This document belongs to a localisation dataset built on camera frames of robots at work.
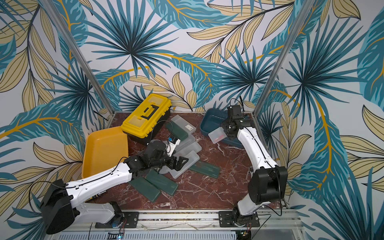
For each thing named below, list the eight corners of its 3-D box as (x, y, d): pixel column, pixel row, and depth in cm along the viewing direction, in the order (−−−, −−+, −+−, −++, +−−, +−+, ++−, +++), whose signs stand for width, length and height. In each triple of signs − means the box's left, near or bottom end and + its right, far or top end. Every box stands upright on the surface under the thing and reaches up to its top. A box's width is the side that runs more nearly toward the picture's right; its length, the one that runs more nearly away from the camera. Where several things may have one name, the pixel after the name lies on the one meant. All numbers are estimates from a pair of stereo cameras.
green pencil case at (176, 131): (163, 128, 112) (162, 125, 109) (170, 122, 115) (170, 119, 113) (182, 142, 104) (182, 139, 102) (189, 135, 108) (189, 133, 105)
